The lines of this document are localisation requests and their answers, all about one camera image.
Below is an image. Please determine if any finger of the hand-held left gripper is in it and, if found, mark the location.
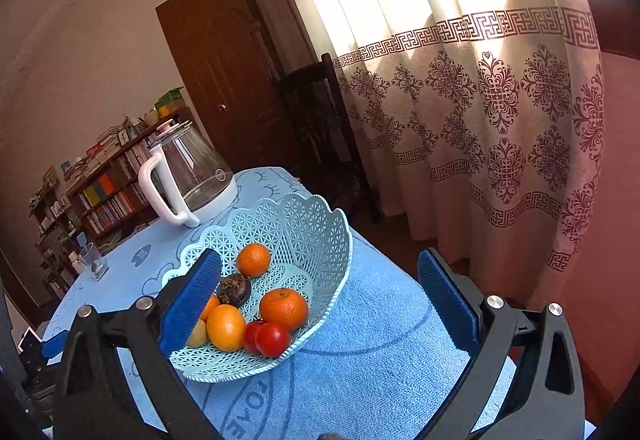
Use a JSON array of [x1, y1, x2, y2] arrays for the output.
[[41, 337, 68, 362]]

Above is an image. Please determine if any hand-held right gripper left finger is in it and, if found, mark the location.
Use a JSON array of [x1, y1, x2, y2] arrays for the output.
[[52, 247, 223, 440]]

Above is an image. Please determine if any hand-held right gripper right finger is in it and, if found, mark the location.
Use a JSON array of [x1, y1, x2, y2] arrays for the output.
[[416, 247, 587, 440]]

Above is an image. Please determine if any small tangerine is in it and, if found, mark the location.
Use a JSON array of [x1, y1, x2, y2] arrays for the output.
[[259, 287, 309, 332], [200, 294, 221, 323], [235, 243, 272, 278]]

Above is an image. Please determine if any small yellowish round fruit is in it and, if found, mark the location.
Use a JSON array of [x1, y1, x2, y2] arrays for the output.
[[186, 318, 209, 349]]

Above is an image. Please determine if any large orange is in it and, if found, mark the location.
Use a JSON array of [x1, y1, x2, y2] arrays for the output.
[[206, 304, 248, 353]]

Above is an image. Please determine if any dark purple mangosteen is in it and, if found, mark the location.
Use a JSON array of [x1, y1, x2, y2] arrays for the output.
[[216, 274, 252, 307]]

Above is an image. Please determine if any red tomato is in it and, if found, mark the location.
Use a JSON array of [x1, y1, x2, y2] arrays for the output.
[[243, 320, 266, 355], [255, 322, 291, 359]]

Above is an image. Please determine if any light blue plastic basket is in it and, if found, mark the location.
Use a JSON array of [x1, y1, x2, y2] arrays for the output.
[[159, 192, 354, 383]]

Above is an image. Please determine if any white tablet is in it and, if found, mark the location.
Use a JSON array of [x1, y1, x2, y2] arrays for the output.
[[18, 327, 42, 352]]

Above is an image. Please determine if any blue printed tablecloth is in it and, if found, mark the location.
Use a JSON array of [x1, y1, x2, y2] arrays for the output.
[[40, 165, 521, 440]]

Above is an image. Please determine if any clear drinking glass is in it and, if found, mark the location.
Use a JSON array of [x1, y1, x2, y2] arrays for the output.
[[75, 242, 109, 281]]

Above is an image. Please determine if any dark open shelving rack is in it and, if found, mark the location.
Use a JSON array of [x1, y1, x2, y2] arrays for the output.
[[30, 165, 83, 301]]

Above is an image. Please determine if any wooden bookshelf with books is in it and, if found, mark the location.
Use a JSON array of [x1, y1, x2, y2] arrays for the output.
[[62, 105, 201, 251]]

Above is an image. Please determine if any cream patterned curtain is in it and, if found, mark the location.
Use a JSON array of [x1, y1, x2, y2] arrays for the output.
[[260, 0, 608, 281]]

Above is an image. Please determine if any green box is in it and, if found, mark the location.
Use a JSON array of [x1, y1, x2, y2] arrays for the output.
[[154, 87, 185, 110]]

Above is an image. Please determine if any dark wooden chair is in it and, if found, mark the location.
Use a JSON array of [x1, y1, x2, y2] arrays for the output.
[[272, 52, 386, 226]]

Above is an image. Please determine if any brown wooden door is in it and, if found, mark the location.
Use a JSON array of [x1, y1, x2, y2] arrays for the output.
[[156, 0, 301, 171]]

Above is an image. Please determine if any glass kettle with white handle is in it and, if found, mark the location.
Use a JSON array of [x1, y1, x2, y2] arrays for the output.
[[138, 118, 239, 228]]

